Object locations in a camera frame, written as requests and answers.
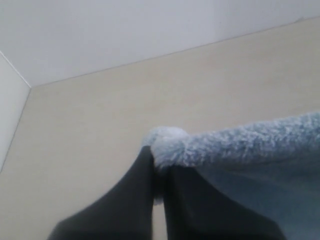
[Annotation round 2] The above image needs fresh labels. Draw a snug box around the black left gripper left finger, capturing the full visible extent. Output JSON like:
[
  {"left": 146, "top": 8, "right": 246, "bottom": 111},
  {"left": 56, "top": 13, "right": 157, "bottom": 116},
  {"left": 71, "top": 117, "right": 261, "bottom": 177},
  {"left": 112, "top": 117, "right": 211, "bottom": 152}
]
[{"left": 48, "top": 146, "right": 155, "bottom": 240}]

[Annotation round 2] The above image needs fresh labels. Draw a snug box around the light blue fleece towel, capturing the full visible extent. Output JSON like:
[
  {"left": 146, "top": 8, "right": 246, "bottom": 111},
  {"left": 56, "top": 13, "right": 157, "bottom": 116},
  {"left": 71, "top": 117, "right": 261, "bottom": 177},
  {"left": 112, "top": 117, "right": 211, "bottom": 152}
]
[{"left": 142, "top": 112, "right": 320, "bottom": 240}]

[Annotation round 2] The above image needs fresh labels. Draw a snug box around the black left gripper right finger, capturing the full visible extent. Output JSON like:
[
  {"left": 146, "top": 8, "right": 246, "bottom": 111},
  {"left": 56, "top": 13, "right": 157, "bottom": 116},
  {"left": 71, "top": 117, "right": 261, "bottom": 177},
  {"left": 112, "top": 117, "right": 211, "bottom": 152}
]
[{"left": 163, "top": 166, "right": 285, "bottom": 240}]

